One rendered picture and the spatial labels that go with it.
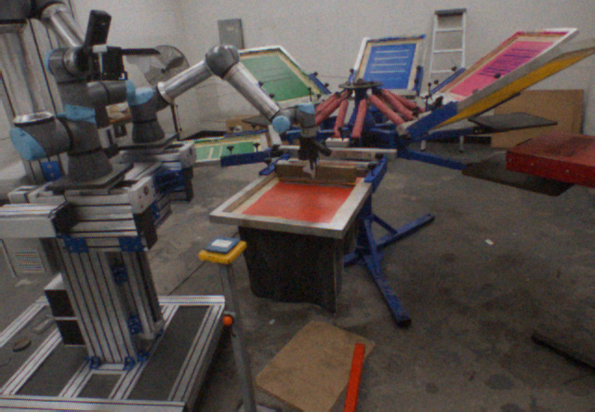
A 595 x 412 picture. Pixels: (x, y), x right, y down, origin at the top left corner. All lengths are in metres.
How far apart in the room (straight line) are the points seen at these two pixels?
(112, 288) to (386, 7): 5.09
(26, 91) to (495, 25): 5.37
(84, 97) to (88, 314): 1.22
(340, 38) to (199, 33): 2.43
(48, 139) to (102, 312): 0.96
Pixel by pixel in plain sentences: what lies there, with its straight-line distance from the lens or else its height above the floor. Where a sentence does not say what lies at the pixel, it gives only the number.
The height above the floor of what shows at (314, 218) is 0.95.
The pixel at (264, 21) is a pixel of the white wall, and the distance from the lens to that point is 6.71.
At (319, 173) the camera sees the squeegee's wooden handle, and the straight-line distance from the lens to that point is 2.01.
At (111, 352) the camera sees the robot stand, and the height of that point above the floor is 0.29.
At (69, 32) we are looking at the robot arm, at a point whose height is 1.74.
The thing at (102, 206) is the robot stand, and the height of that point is 1.15.
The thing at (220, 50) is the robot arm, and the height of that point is 1.63.
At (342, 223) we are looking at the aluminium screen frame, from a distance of 1.55.
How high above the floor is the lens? 1.68
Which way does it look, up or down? 22 degrees down
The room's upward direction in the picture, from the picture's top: 5 degrees counter-clockwise
